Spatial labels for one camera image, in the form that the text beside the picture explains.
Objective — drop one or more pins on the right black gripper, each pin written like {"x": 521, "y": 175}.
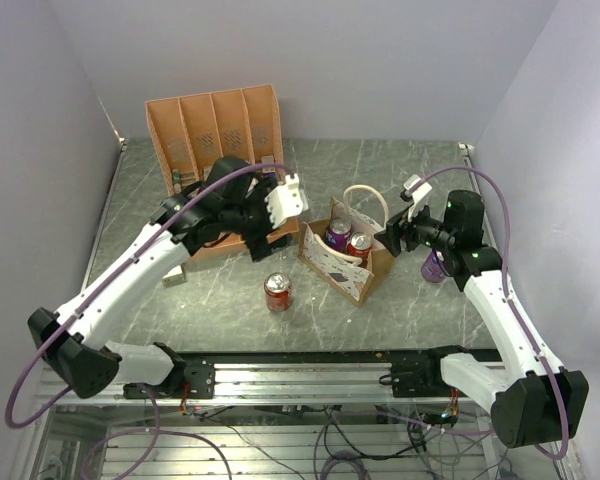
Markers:
{"x": 391, "y": 235}

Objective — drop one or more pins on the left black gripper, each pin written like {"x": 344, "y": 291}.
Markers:
{"x": 259, "y": 244}

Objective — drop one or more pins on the red cola can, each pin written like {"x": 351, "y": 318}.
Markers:
{"x": 277, "y": 288}
{"x": 359, "y": 245}

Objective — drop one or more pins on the burlap canvas tote bag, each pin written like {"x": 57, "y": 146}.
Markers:
{"x": 354, "y": 275}

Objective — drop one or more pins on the purple fanta can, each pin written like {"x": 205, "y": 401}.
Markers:
{"x": 432, "y": 269}
{"x": 338, "y": 233}

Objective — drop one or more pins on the purple fanta can front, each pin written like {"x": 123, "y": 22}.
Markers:
{"x": 338, "y": 233}

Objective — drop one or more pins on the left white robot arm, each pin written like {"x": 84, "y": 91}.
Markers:
{"x": 81, "y": 328}

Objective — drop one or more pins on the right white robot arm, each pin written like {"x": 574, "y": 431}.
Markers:
{"x": 534, "y": 399}

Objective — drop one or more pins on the small white red box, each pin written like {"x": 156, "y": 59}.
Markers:
{"x": 174, "y": 276}

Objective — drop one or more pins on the pink desk organizer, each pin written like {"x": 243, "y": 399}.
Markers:
{"x": 213, "y": 149}

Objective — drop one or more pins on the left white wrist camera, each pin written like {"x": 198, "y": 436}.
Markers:
{"x": 286, "y": 201}

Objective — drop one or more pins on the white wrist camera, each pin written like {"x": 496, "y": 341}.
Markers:
{"x": 417, "y": 193}
{"x": 286, "y": 201}

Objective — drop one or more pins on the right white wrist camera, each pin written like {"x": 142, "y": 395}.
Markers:
{"x": 417, "y": 193}

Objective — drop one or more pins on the aluminium rail frame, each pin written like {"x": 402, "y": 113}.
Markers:
{"x": 294, "y": 377}

